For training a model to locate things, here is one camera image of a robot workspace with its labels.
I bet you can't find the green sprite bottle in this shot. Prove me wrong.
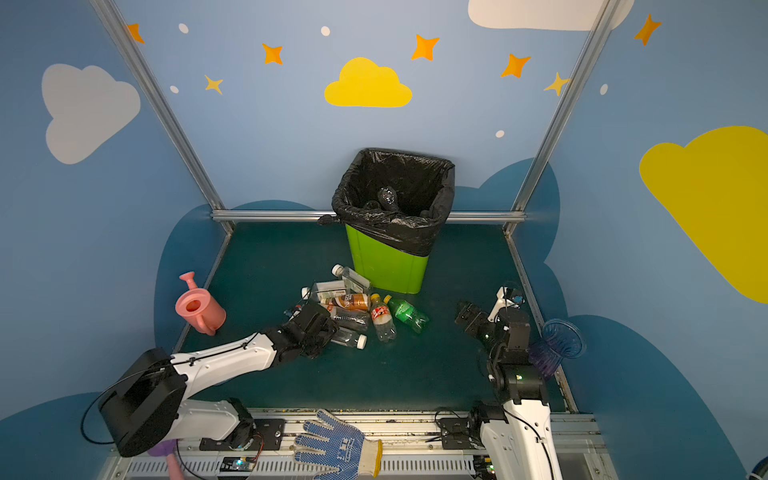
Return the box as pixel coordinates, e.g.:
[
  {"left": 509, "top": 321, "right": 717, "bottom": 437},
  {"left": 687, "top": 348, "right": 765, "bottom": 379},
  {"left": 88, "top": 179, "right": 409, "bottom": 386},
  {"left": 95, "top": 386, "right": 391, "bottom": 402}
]
[{"left": 384, "top": 295, "right": 430, "bottom": 333}]

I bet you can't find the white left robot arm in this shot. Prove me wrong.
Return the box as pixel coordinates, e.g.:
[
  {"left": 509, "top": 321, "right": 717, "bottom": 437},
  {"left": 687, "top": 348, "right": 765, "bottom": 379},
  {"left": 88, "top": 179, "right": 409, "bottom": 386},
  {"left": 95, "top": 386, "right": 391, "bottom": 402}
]
[{"left": 98, "top": 302, "right": 339, "bottom": 457}]

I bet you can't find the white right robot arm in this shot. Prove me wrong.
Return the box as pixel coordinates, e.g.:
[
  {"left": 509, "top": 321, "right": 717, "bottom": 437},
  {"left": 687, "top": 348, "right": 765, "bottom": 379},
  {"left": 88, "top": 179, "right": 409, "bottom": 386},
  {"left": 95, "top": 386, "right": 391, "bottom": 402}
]
[{"left": 455, "top": 301, "right": 562, "bottom": 479}]

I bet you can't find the green plastic trash bin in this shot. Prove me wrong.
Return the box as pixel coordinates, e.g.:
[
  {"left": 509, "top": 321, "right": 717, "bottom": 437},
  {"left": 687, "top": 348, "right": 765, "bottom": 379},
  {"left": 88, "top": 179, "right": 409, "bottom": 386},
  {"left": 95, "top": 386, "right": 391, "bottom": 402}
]
[{"left": 345, "top": 226, "right": 429, "bottom": 294}]

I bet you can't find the black bin liner bag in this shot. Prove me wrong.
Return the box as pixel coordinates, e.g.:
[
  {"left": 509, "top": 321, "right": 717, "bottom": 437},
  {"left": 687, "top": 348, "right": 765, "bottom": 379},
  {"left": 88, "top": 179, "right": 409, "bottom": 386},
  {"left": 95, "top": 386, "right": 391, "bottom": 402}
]
[{"left": 331, "top": 148, "right": 455, "bottom": 257}]

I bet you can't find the clear flat white-cap bottle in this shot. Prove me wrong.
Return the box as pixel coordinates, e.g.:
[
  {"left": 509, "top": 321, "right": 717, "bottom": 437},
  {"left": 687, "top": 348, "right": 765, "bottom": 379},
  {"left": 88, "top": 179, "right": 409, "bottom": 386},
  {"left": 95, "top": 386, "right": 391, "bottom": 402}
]
[{"left": 301, "top": 280, "right": 348, "bottom": 303}]

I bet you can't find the brown coffee bottle middle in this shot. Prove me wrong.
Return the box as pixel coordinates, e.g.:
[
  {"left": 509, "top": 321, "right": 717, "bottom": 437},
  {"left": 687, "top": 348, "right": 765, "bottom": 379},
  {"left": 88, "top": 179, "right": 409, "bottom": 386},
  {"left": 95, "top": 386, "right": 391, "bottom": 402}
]
[{"left": 330, "top": 293, "right": 370, "bottom": 311}]

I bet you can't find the clear square white-cap bottle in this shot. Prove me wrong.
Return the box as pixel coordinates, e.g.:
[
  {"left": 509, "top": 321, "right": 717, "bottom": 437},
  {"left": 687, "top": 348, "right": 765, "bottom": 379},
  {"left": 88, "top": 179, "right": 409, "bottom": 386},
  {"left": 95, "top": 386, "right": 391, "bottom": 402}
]
[{"left": 331, "top": 264, "right": 372, "bottom": 295}]

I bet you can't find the blue purple mesh vase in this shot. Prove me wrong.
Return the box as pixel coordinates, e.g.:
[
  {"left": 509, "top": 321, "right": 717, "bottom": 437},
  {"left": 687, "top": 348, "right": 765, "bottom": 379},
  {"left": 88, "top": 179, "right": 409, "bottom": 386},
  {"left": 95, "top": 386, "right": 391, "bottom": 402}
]
[{"left": 530, "top": 319, "right": 587, "bottom": 379}]

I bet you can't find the yellow-cap red label bottle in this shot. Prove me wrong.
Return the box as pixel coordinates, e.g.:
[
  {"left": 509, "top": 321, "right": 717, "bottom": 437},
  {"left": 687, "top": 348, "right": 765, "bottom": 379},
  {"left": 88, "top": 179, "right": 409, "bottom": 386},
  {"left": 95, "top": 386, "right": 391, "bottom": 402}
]
[{"left": 370, "top": 293, "right": 397, "bottom": 342}]

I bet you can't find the pink watering can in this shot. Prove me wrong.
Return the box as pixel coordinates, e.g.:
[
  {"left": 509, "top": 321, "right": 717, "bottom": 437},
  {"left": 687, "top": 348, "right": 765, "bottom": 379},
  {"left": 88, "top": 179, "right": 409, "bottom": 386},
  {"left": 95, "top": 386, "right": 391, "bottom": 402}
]
[{"left": 175, "top": 271, "right": 227, "bottom": 336}]

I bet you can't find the blue dotted work glove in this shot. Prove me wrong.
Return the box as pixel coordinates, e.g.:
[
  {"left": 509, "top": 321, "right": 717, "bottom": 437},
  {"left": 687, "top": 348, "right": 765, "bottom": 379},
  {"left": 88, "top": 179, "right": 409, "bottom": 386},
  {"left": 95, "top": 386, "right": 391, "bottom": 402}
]
[{"left": 294, "top": 409, "right": 383, "bottom": 480}]

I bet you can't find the purple toy shovel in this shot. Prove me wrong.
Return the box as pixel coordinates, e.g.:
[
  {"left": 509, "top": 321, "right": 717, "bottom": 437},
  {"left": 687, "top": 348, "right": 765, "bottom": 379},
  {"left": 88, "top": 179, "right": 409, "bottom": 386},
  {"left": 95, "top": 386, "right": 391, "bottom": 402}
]
[{"left": 147, "top": 440, "right": 184, "bottom": 480}]

